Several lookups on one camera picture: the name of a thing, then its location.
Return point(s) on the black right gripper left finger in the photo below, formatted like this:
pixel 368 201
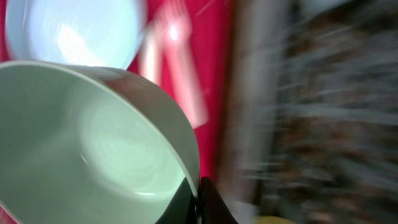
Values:
pixel 182 209

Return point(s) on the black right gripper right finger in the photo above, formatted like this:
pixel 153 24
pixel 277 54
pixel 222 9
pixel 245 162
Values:
pixel 213 210

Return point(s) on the yellow cup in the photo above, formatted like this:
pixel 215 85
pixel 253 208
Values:
pixel 272 220

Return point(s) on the green bowl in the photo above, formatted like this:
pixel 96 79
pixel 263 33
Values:
pixel 90 145

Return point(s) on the light blue plate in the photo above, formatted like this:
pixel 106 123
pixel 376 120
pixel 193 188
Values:
pixel 102 33

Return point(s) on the white plastic fork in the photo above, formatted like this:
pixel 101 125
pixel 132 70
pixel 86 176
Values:
pixel 175 33

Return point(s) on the grey dishwasher rack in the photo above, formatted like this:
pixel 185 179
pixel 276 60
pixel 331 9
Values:
pixel 311 115

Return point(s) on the white plastic spoon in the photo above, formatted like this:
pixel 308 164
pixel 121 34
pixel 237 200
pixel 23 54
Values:
pixel 150 61

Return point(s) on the red plastic tray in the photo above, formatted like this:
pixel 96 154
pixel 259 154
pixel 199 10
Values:
pixel 211 22

